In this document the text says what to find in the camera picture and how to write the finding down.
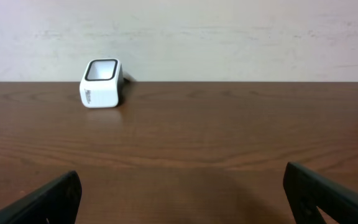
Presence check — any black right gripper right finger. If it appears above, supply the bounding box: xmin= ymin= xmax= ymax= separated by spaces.
xmin=283 ymin=162 xmax=358 ymax=223

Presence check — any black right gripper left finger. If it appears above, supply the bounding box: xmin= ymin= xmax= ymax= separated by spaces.
xmin=0 ymin=171 xmax=82 ymax=224

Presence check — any white barcode scanner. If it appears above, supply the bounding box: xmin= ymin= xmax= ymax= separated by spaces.
xmin=79 ymin=58 xmax=135 ymax=108

